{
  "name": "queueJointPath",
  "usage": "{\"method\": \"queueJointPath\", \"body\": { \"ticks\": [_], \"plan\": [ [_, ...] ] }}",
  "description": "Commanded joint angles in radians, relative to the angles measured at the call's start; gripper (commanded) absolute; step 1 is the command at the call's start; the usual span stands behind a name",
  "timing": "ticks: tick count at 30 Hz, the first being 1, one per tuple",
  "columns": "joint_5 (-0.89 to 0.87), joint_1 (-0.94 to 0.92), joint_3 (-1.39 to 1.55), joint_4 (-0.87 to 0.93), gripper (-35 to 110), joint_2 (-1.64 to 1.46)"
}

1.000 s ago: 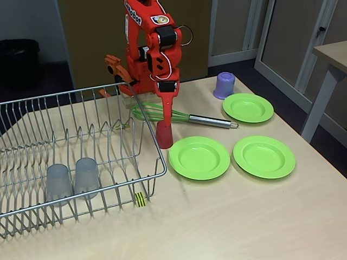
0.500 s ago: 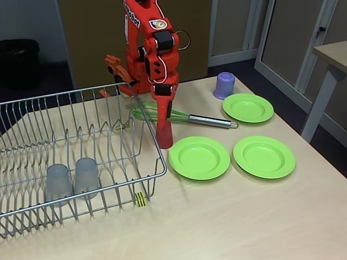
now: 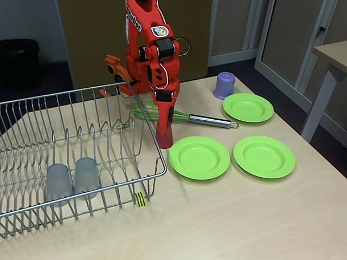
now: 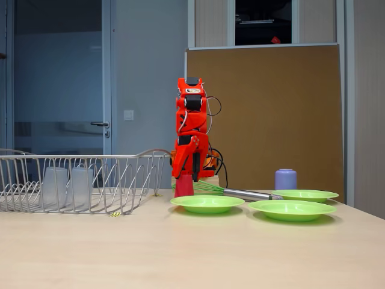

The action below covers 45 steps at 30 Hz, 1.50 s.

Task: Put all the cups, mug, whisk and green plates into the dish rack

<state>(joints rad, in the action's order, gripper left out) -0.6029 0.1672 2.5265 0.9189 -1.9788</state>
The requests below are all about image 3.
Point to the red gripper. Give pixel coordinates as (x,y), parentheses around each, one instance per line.
(166,104)

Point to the red plastic cup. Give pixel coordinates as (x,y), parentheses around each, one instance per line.
(165,140)

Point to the purple plastic mug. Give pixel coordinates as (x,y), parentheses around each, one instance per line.
(223,85)

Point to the grey translucent plastic cup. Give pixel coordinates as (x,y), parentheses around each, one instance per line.
(86,178)
(58,184)

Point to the red robot arm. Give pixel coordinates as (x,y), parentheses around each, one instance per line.
(146,24)

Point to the wooden base block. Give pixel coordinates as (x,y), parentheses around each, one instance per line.
(143,98)

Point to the yellow green twist tie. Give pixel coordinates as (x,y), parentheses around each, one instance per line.
(123,126)

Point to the green plastic plate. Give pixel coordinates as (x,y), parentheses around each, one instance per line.
(248,108)
(199,158)
(264,157)

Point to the orange table clamp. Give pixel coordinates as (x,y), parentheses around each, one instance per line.
(112,63)

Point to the yellow black striped tape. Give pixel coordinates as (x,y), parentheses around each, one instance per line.
(141,200)

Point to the grey cabinet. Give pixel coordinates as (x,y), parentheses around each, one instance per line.
(233,24)

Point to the brown partition board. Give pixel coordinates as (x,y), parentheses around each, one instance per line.
(89,32)

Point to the black trash bin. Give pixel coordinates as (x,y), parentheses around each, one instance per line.
(19,62)

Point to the black cabinet lock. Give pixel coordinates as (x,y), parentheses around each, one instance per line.
(321,29)

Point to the beige side table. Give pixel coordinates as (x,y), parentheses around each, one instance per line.
(333,51)

